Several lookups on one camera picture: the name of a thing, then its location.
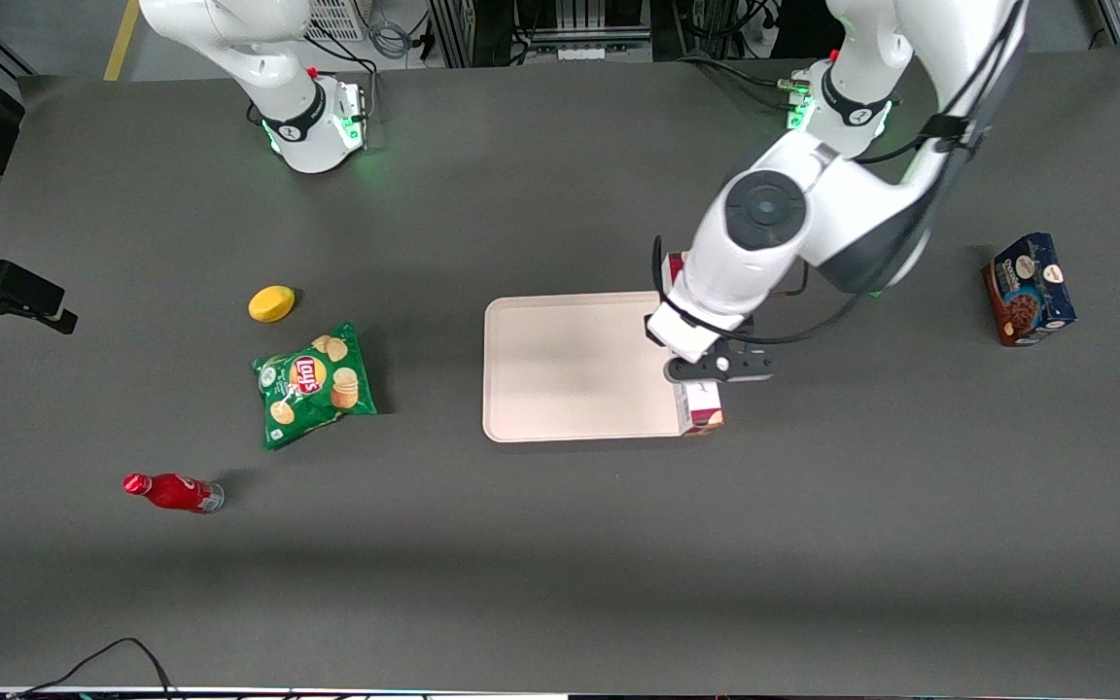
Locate yellow lemon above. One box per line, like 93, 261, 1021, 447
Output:
248, 285, 297, 324

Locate white vented box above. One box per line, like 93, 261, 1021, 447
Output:
305, 0, 368, 42

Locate green potato chips bag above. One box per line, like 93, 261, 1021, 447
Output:
251, 321, 378, 451

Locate red cola bottle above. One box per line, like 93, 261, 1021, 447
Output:
122, 472, 226, 514

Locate yellow floor tape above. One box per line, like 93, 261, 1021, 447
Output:
103, 0, 141, 83

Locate black arm base cables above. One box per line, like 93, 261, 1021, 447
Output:
677, 53, 806, 114
305, 24, 379, 125

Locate black arm wrist cable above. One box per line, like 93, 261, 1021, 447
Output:
653, 0, 1030, 347

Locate aluminium equipment rack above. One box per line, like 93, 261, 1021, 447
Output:
429, 0, 653, 69

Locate grey coiled cable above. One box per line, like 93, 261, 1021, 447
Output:
368, 0, 417, 61

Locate pale pink plastic tray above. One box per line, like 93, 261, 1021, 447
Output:
482, 292, 709, 444

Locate blue chocolate cookie box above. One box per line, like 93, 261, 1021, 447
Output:
982, 231, 1078, 348

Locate red tartan cookie box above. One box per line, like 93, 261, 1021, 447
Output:
665, 251, 725, 437

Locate thin black table cable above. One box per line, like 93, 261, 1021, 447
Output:
6, 637, 177, 700

